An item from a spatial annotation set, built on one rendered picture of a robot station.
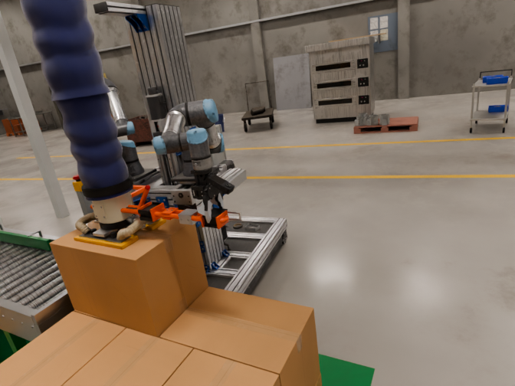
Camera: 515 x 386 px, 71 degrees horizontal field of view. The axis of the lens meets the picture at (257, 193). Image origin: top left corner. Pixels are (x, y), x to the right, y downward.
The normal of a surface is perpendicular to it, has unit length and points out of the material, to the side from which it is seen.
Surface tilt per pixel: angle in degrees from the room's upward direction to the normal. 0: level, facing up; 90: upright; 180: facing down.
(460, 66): 90
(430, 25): 90
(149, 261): 90
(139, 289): 90
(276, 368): 0
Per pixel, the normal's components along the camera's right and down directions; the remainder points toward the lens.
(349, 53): -0.38, 0.36
